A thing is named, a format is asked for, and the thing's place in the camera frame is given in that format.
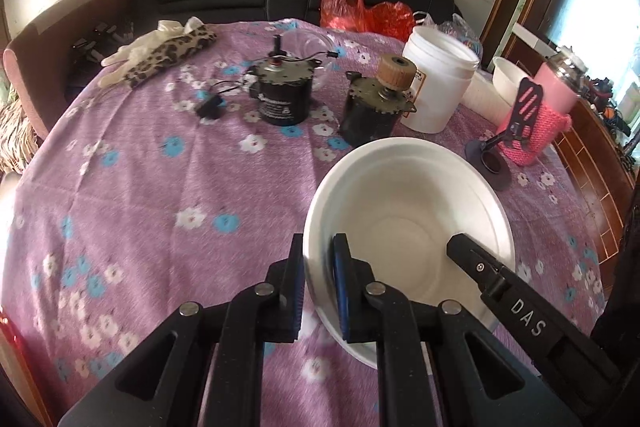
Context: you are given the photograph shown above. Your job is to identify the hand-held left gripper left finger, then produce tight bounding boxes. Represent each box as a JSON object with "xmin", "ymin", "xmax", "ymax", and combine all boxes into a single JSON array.
[{"xmin": 57, "ymin": 234, "xmax": 307, "ymax": 427}]

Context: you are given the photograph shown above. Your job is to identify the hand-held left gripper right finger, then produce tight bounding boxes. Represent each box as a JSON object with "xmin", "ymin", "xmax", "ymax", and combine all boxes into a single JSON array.
[{"xmin": 331, "ymin": 233, "xmax": 583, "ymax": 427}]

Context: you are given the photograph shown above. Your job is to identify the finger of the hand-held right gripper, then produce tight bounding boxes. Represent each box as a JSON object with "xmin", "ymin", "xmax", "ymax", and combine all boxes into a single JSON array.
[{"xmin": 446, "ymin": 233, "xmax": 621, "ymax": 400}]

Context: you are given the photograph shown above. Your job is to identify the large white bowl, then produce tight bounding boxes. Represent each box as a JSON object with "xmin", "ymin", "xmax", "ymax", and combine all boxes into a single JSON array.
[{"xmin": 302, "ymin": 138, "xmax": 516, "ymax": 370}]

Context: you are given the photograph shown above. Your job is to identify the purple floral tablecloth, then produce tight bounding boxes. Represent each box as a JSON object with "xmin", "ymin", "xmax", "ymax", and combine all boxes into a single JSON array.
[{"xmin": 0, "ymin": 18, "xmax": 608, "ymax": 427}]

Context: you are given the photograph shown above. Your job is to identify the black motor with wooden pulley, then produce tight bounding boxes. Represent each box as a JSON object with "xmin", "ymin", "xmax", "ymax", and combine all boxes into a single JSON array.
[{"xmin": 340, "ymin": 54, "xmax": 418, "ymax": 148}]

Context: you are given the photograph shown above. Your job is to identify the black motor with shaft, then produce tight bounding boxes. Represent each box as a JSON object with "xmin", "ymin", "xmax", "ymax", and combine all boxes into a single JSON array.
[{"xmin": 248, "ymin": 34, "xmax": 326, "ymax": 128}]

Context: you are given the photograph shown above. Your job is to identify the black phone stand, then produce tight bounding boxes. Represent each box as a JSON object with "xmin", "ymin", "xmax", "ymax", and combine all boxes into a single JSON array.
[{"xmin": 465, "ymin": 77, "xmax": 546, "ymax": 192}]

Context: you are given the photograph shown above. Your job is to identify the pink thermos with knitted sleeve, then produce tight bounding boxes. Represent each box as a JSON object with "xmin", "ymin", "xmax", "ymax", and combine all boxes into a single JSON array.
[{"xmin": 495, "ymin": 46, "xmax": 591, "ymax": 168}]

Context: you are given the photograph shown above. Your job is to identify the white plastic box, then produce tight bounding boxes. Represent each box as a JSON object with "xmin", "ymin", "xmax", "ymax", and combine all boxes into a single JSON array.
[{"xmin": 462, "ymin": 71, "xmax": 512, "ymax": 128}]

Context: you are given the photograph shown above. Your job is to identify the white plastic bucket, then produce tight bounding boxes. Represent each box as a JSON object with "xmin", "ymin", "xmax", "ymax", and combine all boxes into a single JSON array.
[{"xmin": 401, "ymin": 26, "xmax": 481, "ymax": 132}]

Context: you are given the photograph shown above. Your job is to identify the white bowl behind bucket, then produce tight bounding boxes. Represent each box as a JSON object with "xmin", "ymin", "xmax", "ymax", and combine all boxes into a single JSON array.
[{"xmin": 491, "ymin": 56, "xmax": 527, "ymax": 104}]

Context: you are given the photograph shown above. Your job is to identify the clear plastic container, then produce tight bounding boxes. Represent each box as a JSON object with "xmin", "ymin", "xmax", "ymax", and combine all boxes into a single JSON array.
[{"xmin": 287, "ymin": 31, "xmax": 347, "ymax": 64}]

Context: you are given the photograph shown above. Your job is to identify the leopard print cloth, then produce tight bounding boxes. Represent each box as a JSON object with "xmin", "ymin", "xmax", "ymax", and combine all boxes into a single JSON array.
[{"xmin": 122, "ymin": 23, "xmax": 218, "ymax": 90}]

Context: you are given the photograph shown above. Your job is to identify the red plastic bag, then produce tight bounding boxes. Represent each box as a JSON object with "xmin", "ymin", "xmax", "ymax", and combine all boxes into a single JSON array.
[{"xmin": 320, "ymin": 0, "xmax": 416, "ymax": 42}]

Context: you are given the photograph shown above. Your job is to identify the clear plastic bag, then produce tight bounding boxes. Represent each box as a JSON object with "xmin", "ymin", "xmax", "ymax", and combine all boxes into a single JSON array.
[{"xmin": 412, "ymin": 11, "xmax": 484, "ymax": 58}]

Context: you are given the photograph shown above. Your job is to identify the white glove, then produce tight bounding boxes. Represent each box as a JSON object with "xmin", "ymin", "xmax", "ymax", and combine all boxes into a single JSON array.
[{"xmin": 97, "ymin": 17, "xmax": 206, "ymax": 88}]

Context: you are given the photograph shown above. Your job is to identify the red fluted plate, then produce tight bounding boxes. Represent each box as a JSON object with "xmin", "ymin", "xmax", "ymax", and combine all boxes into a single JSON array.
[{"xmin": 0, "ymin": 309, "xmax": 27, "ymax": 360}]

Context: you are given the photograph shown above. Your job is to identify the bright window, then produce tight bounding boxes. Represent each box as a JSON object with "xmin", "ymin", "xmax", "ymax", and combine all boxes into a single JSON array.
[{"xmin": 545, "ymin": 0, "xmax": 640, "ymax": 118}]

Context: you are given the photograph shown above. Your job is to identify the black shoes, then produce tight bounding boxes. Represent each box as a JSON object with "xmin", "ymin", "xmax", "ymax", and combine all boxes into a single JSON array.
[{"xmin": 70, "ymin": 21, "xmax": 137, "ymax": 58}]

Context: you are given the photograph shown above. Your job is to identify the patterned blanket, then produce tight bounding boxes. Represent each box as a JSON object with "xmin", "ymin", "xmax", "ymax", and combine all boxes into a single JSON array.
[{"xmin": 0, "ymin": 99, "xmax": 47, "ymax": 174}]

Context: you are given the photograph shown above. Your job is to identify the maroon armchair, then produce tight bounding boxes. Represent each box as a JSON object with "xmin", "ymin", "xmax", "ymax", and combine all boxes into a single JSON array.
[{"xmin": 2, "ymin": 0, "xmax": 141, "ymax": 142}]

